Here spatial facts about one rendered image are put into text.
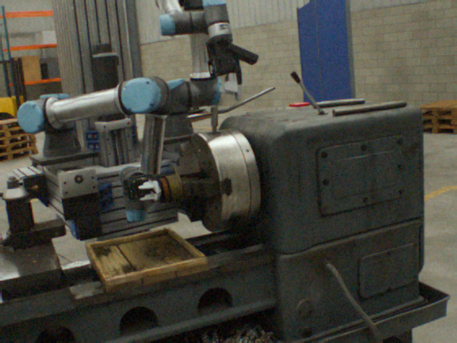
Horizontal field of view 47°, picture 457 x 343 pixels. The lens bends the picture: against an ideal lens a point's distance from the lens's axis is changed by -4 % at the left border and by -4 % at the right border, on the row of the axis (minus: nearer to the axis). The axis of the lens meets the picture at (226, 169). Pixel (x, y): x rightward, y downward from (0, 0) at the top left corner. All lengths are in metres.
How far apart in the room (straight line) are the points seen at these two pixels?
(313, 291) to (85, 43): 1.35
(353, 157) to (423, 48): 11.21
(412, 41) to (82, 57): 11.18
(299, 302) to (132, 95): 0.85
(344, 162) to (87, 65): 1.16
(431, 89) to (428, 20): 1.54
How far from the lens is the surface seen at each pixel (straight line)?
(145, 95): 1.78
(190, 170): 1.70
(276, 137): 1.57
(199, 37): 2.26
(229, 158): 1.59
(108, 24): 2.38
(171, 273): 1.55
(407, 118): 1.83
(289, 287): 1.70
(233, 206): 1.60
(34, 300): 1.45
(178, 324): 1.64
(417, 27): 12.95
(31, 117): 1.97
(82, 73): 2.33
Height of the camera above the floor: 1.45
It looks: 11 degrees down
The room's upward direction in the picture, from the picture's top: 5 degrees counter-clockwise
